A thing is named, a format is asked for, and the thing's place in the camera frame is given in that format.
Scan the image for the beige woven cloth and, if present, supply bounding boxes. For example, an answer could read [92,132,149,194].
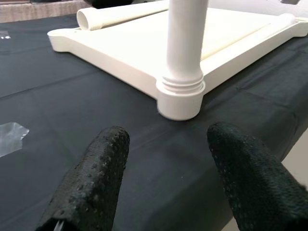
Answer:
[0,1,92,24]

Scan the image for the white plastic table top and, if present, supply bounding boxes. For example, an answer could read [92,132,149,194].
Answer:
[47,7,308,121]

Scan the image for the clear tape patch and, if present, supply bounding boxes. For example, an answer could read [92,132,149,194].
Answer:
[0,122,30,158]

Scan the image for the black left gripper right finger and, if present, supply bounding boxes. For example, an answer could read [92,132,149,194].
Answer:
[206,122,308,231]

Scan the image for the black round basin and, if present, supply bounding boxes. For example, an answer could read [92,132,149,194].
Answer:
[83,0,135,9]

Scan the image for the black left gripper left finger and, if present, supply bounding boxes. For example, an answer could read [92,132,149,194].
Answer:
[36,126,130,231]

